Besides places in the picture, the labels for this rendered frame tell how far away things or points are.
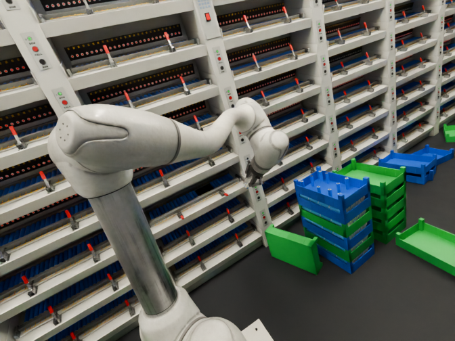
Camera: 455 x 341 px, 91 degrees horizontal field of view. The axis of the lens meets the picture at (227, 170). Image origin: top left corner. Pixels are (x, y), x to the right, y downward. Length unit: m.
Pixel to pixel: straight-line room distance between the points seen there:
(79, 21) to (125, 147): 0.81
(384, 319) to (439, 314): 0.20
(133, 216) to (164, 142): 0.24
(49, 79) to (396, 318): 1.67
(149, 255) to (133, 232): 0.08
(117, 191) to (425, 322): 1.24
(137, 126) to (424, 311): 1.29
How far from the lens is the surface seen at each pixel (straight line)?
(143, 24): 1.39
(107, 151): 0.40
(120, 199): 0.58
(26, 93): 1.14
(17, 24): 1.18
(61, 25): 1.16
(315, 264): 1.38
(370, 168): 1.63
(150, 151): 0.43
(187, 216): 1.26
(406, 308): 1.35
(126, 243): 0.62
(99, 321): 1.58
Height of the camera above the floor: 1.08
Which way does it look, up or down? 21 degrees down
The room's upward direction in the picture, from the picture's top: 18 degrees counter-clockwise
